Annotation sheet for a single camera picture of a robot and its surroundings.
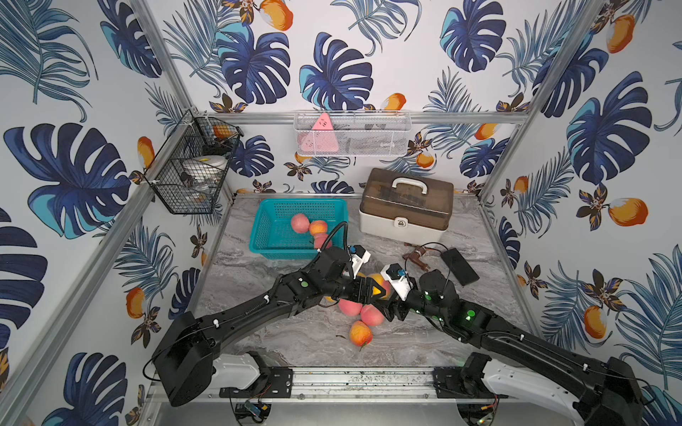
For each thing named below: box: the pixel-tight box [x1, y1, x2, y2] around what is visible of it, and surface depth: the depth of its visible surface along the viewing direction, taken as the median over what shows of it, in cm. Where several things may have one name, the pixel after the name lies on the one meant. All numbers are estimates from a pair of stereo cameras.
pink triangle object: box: [300, 112, 340, 153], surface depth 92 cm
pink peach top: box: [338, 299, 364, 316], surface depth 85 cm
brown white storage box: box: [358, 167, 454, 246], surface depth 97 cm
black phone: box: [440, 247, 480, 287], surface depth 100 cm
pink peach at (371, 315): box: [360, 303, 385, 327], surface depth 83 cm
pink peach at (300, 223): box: [291, 213, 310, 234], surface depth 105 cm
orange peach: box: [349, 320, 373, 348], surface depth 80 cm
